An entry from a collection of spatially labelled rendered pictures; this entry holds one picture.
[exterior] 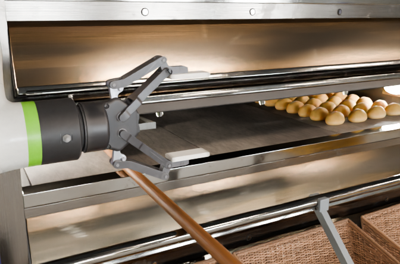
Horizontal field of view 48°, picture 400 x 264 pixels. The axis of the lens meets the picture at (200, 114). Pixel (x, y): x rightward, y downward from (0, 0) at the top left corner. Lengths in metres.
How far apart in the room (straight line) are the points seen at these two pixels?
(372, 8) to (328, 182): 0.67
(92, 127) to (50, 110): 0.06
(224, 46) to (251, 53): 0.10
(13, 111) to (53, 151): 0.07
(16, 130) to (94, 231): 0.80
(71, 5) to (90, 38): 0.10
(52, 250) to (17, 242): 0.10
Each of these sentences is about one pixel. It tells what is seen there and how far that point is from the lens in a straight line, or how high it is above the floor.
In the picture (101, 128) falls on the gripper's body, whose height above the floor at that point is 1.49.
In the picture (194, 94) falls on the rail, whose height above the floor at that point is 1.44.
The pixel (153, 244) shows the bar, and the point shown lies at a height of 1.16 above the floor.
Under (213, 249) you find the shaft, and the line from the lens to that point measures 0.91.
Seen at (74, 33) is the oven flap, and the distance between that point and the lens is 1.25.
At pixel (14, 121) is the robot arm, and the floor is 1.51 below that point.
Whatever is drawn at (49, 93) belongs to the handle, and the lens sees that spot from 1.13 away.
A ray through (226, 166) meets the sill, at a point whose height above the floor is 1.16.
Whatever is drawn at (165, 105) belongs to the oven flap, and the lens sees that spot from 1.17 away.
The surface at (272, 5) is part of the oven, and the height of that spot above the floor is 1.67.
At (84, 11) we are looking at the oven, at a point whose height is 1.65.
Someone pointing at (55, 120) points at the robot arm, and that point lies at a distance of 0.64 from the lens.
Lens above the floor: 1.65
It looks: 13 degrees down
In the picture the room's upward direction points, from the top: straight up
